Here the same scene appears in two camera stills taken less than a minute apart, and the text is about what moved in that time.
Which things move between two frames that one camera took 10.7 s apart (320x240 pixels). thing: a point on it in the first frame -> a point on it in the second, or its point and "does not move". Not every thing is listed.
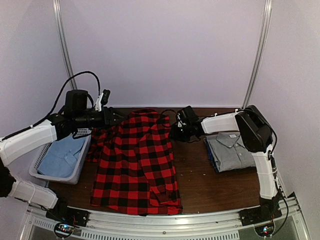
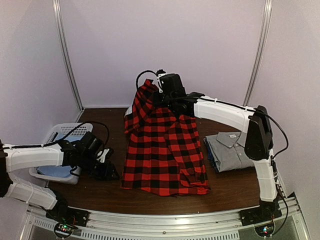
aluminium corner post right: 267,9 does not move
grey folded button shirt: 230,151 does not move
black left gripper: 108,117 -> 105,175
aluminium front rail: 288,225 does not move
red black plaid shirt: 134,171 -> 163,153
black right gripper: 175,135 -> 157,102
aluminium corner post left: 58,12 does not move
